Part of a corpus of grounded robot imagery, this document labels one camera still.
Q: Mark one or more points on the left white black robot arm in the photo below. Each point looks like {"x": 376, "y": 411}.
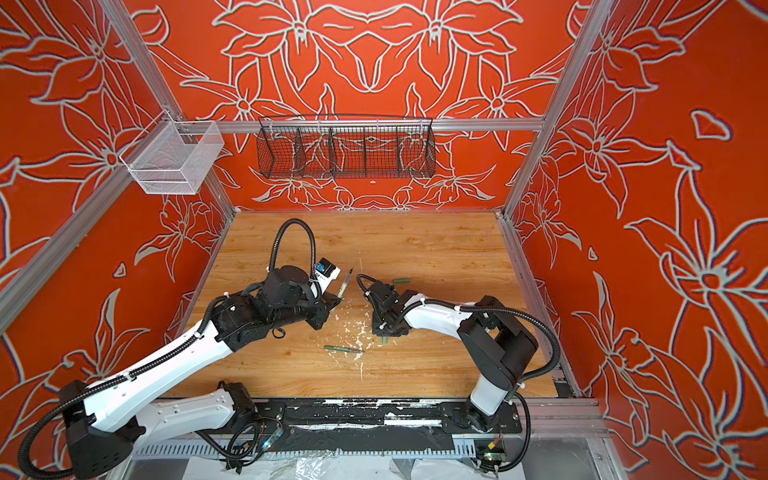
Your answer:
{"x": 107, "y": 420}

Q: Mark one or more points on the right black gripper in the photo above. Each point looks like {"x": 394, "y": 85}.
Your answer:
{"x": 376, "y": 331}

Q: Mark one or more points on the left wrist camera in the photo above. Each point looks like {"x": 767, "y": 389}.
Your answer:
{"x": 326, "y": 270}

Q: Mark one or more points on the clear plastic bin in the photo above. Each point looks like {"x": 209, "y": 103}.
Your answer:
{"x": 173, "y": 158}

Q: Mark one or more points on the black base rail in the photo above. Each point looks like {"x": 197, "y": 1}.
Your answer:
{"x": 451, "y": 415}

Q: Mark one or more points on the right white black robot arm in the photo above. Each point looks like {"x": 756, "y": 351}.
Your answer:
{"x": 508, "y": 346}

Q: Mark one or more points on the dark green pen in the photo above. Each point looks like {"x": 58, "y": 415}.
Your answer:
{"x": 341, "y": 349}

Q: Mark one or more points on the light green pen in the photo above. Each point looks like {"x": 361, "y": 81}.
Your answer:
{"x": 345, "y": 283}

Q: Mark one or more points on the black wire basket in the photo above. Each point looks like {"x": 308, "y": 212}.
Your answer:
{"x": 346, "y": 147}

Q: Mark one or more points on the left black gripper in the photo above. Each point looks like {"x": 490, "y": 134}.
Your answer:
{"x": 325, "y": 305}

